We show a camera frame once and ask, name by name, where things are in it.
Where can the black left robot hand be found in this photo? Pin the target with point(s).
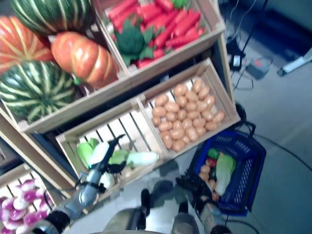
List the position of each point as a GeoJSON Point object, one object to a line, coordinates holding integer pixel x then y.
{"type": "Point", "coordinates": [114, 168]}

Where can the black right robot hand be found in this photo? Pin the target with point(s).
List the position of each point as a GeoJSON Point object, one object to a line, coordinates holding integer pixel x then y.
{"type": "Point", "coordinates": [191, 189]}

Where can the white green napa cabbage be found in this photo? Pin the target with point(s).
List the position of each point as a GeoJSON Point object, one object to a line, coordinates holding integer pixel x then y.
{"type": "Point", "coordinates": [107, 180]}
{"type": "Point", "coordinates": [143, 158]}
{"type": "Point", "coordinates": [225, 173]}
{"type": "Point", "coordinates": [100, 153]}

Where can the blue plastic shopping basket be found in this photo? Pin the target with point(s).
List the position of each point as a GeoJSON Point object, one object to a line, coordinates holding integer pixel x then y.
{"type": "Point", "coordinates": [248, 175]}

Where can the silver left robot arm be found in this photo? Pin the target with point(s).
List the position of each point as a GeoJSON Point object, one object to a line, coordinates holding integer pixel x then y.
{"type": "Point", "coordinates": [85, 192]}

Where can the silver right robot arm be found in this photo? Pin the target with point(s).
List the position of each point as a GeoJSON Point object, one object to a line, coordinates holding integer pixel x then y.
{"type": "Point", "coordinates": [210, 217]}

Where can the tan potato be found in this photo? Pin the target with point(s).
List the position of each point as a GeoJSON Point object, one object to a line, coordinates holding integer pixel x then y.
{"type": "Point", "coordinates": [181, 101]}
{"type": "Point", "coordinates": [187, 123]}
{"type": "Point", "coordinates": [179, 145]}
{"type": "Point", "coordinates": [182, 115]}
{"type": "Point", "coordinates": [185, 139]}
{"type": "Point", "coordinates": [198, 122]}
{"type": "Point", "coordinates": [171, 117]}
{"type": "Point", "coordinates": [192, 134]}
{"type": "Point", "coordinates": [209, 101]}
{"type": "Point", "coordinates": [191, 106]}
{"type": "Point", "coordinates": [167, 141]}
{"type": "Point", "coordinates": [161, 100]}
{"type": "Point", "coordinates": [177, 134]}
{"type": "Point", "coordinates": [156, 121]}
{"type": "Point", "coordinates": [204, 92]}
{"type": "Point", "coordinates": [192, 96]}
{"type": "Point", "coordinates": [212, 184]}
{"type": "Point", "coordinates": [198, 84]}
{"type": "Point", "coordinates": [219, 117]}
{"type": "Point", "coordinates": [193, 115]}
{"type": "Point", "coordinates": [172, 107]}
{"type": "Point", "coordinates": [207, 115]}
{"type": "Point", "coordinates": [180, 90]}
{"type": "Point", "coordinates": [165, 126]}
{"type": "Point", "coordinates": [201, 106]}
{"type": "Point", "coordinates": [159, 111]}
{"type": "Point", "coordinates": [177, 125]}
{"type": "Point", "coordinates": [210, 126]}
{"type": "Point", "coordinates": [204, 173]}
{"type": "Point", "coordinates": [215, 197]}
{"type": "Point", "coordinates": [201, 131]}

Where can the dark green cucumber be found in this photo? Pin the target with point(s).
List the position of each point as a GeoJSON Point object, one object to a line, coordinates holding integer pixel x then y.
{"type": "Point", "coordinates": [213, 173]}

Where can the red bell pepper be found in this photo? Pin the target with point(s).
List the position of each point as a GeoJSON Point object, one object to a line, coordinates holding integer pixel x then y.
{"type": "Point", "coordinates": [211, 162]}

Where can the right robot leg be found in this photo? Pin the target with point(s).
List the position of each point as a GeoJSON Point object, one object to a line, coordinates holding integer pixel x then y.
{"type": "Point", "coordinates": [184, 221]}

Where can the robot leg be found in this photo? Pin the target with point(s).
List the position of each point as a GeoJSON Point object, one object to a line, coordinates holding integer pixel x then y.
{"type": "Point", "coordinates": [184, 221]}
{"type": "Point", "coordinates": [129, 219]}

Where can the green bell pepper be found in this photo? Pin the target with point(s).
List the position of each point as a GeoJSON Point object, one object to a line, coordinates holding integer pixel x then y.
{"type": "Point", "coordinates": [214, 153]}

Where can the wooden cabbage crate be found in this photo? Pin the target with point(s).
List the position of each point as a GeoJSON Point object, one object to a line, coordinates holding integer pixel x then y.
{"type": "Point", "coordinates": [136, 126]}

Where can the left robot leg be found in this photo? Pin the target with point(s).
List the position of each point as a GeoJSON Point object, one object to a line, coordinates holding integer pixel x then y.
{"type": "Point", "coordinates": [129, 219]}

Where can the wooden potato crate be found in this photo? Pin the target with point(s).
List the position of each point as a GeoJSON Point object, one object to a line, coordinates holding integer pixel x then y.
{"type": "Point", "coordinates": [219, 136]}

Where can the wooden pumpkin crate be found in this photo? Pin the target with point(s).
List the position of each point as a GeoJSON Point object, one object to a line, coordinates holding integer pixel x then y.
{"type": "Point", "coordinates": [80, 104]}

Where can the purple white turnip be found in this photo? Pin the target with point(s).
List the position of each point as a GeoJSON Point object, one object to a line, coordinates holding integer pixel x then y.
{"type": "Point", "coordinates": [18, 203]}
{"type": "Point", "coordinates": [9, 225]}
{"type": "Point", "coordinates": [35, 217]}
{"type": "Point", "coordinates": [14, 215]}
{"type": "Point", "coordinates": [30, 195]}
{"type": "Point", "coordinates": [6, 206]}
{"type": "Point", "coordinates": [31, 184]}
{"type": "Point", "coordinates": [45, 202]}

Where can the wooden turnip crate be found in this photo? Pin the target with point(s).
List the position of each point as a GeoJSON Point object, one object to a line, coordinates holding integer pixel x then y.
{"type": "Point", "coordinates": [14, 175]}

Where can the red toy carrot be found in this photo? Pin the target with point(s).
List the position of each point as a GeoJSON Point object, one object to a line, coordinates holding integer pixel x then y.
{"type": "Point", "coordinates": [123, 20]}
{"type": "Point", "coordinates": [187, 22]}
{"type": "Point", "coordinates": [158, 53]}
{"type": "Point", "coordinates": [145, 63]}
{"type": "Point", "coordinates": [166, 3]}
{"type": "Point", "coordinates": [122, 7]}
{"type": "Point", "coordinates": [167, 31]}
{"type": "Point", "coordinates": [182, 41]}
{"type": "Point", "coordinates": [150, 11]}

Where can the large green striped pumpkin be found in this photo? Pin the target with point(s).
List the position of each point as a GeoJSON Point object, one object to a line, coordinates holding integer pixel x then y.
{"type": "Point", "coordinates": [51, 14]}
{"type": "Point", "coordinates": [36, 90]}

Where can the orange ribbed pumpkin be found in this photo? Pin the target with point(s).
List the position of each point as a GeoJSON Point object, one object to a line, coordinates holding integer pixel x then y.
{"type": "Point", "coordinates": [85, 58]}
{"type": "Point", "coordinates": [17, 44]}

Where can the wooden carrot crate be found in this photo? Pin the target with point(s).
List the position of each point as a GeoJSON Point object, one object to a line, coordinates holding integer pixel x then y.
{"type": "Point", "coordinates": [175, 57]}

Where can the green felt leafy vegetable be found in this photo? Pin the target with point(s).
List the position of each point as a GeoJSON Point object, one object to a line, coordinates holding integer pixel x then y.
{"type": "Point", "coordinates": [130, 41]}

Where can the white power adapter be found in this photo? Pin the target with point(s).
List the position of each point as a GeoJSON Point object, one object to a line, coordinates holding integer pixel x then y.
{"type": "Point", "coordinates": [236, 61]}

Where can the grey box with orange label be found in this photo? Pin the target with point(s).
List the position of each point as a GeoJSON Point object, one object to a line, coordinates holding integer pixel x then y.
{"type": "Point", "coordinates": [259, 67]}

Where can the white furniture leg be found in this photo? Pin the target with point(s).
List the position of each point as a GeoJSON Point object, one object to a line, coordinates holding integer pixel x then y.
{"type": "Point", "coordinates": [296, 63]}

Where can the wooden shelf frame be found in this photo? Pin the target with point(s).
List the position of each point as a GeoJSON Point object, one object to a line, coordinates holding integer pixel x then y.
{"type": "Point", "coordinates": [221, 65]}

